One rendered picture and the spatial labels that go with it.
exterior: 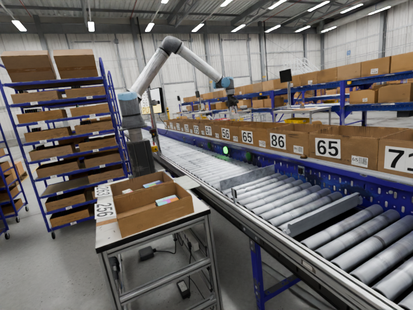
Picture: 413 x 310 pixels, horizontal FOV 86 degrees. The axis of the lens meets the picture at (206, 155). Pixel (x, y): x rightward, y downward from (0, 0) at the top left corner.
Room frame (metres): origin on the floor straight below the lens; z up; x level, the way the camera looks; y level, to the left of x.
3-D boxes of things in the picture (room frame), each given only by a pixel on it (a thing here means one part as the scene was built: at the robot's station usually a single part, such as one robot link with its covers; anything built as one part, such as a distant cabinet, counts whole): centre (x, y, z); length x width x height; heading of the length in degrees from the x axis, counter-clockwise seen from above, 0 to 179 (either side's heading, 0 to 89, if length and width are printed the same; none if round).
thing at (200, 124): (3.04, -0.07, 0.97); 0.39 x 0.29 x 0.17; 24
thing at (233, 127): (2.33, -0.39, 0.96); 0.39 x 0.29 x 0.17; 24
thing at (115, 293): (1.46, 0.48, 0.36); 1.00 x 0.58 x 0.72; 23
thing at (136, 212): (1.15, 0.34, 0.80); 0.38 x 0.28 x 0.10; 115
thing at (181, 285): (1.36, 0.30, 0.02); 0.15 x 0.06 x 0.03; 23
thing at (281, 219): (1.02, -0.47, 0.72); 0.52 x 0.05 x 0.05; 114
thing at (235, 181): (1.47, -0.27, 0.76); 0.46 x 0.01 x 0.09; 114
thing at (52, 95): (2.59, 1.75, 1.59); 0.40 x 0.30 x 0.10; 112
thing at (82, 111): (2.78, 1.31, 1.39); 0.40 x 0.30 x 0.10; 113
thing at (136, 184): (1.43, 0.47, 0.80); 0.38 x 0.28 x 0.10; 116
